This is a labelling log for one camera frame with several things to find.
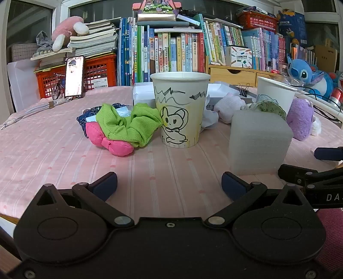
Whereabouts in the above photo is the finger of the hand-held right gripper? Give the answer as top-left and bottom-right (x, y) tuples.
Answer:
(278, 164), (343, 188)
(314, 147), (343, 161)

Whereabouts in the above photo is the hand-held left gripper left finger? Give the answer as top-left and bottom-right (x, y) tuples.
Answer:
(35, 172), (135, 228)

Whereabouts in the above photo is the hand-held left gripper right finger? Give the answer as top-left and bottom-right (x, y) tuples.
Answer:
(205, 172), (313, 228)

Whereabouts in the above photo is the pink fabric bow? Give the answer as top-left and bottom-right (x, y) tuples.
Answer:
(85, 121), (134, 157)

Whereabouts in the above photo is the purple plush toy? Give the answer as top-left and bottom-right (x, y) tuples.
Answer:
(286, 98), (322, 141)

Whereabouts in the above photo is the white foam block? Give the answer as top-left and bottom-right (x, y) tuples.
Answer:
(229, 110), (294, 176)

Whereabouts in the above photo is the green scrunchie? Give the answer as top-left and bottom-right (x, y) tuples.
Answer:
(96, 103), (163, 148)

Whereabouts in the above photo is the dark blue patterned scrunchie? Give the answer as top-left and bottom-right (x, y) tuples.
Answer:
(77, 103), (129, 138)

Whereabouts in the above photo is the green floral cloth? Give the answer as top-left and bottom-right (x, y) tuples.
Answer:
(241, 100), (287, 122)

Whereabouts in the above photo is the light blue cloth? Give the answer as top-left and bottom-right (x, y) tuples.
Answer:
(114, 107), (132, 118)

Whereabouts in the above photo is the pinkish white towel roll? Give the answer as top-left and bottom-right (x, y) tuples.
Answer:
(214, 92), (245, 124)

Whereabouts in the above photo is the white tube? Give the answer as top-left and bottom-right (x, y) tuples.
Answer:
(295, 90), (343, 121)

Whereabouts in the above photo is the pink striped tablecloth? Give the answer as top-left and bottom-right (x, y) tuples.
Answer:
(0, 85), (343, 218)

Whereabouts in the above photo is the red can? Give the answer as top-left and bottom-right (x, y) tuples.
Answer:
(329, 87), (343, 106)

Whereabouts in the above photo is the crumpled white tissue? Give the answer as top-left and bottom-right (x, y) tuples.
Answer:
(200, 109), (220, 129)

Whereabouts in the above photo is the paper cup with cartoon drawing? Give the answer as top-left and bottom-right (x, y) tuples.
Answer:
(150, 71), (211, 148)

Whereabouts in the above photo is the plain white paper cup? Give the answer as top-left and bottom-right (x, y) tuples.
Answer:
(257, 76), (298, 116)

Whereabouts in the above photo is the blue alien plush toy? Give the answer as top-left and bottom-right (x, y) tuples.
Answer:
(286, 54), (335, 100)

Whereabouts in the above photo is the black binder clip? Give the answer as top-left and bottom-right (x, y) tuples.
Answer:
(237, 83), (251, 97)

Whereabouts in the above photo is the brown cardboard box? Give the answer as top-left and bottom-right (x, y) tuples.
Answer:
(314, 44), (338, 73)

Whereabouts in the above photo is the miniature bicycle model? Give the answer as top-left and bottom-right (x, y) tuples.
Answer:
(51, 73), (66, 100)

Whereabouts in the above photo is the wooden drawer organiser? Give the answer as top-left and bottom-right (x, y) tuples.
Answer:
(205, 56), (284, 88)

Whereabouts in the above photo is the smartphone in dark case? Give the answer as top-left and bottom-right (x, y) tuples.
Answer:
(64, 55), (85, 99)

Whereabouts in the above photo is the red plastic crate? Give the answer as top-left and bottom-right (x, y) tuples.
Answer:
(35, 53), (117, 99)

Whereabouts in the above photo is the white box with pencil print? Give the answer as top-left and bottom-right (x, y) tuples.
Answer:
(224, 46), (254, 68)

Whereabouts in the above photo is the white board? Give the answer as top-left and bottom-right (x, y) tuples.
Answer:
(7, 60), (41, 113)

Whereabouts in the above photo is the blue carton box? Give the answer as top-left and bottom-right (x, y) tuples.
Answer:
(276, 9), (308, 47)

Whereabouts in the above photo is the stack of flat books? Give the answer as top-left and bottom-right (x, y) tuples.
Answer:
(30, 17), (120, 69)

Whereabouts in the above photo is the row of upright books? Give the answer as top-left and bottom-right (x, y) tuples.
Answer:
(117, 17), (317, 86)

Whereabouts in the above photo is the orange plastic basket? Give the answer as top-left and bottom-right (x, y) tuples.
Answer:
(237, 11), (279, 30)

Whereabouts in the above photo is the grey cloth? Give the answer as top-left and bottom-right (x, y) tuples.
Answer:
(36, 31), (54, 53)

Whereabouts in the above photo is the pink and white plush toy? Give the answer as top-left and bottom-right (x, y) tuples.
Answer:
(51, 16), (89, 52)

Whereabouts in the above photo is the gold box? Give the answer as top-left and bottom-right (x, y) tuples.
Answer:
(137, 13), (177, 22)

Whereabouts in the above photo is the toy model house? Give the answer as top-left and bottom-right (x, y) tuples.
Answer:
(132, 0), (183, 14)

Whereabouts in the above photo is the white braided cable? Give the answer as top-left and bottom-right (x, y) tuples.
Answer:
(0, 98), (73, 130)

